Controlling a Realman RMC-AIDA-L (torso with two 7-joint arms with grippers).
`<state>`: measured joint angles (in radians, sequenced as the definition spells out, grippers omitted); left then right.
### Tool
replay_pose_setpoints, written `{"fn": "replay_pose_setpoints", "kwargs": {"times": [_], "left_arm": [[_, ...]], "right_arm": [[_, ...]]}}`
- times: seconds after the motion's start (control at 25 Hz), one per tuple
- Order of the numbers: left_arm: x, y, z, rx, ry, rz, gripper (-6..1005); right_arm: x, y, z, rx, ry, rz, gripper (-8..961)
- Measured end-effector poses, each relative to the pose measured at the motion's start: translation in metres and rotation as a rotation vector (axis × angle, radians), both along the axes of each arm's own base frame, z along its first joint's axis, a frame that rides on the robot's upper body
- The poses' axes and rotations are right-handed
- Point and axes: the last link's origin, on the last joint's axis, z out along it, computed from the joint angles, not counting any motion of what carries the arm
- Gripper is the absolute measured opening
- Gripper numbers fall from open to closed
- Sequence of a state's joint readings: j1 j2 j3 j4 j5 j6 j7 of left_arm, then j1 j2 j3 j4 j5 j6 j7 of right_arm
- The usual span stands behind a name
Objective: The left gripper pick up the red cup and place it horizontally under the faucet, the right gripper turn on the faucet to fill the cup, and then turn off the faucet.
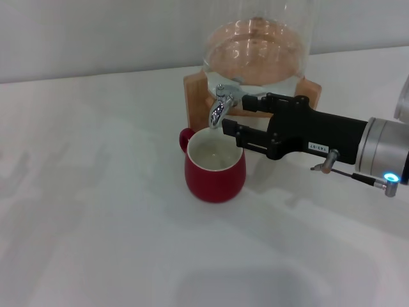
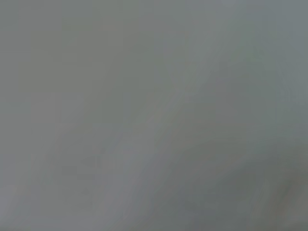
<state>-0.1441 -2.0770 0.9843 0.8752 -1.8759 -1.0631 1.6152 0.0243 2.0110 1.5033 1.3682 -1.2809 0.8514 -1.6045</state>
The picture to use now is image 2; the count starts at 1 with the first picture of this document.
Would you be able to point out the white tablecloth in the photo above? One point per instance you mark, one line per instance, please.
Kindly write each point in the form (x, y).
(154, 115)

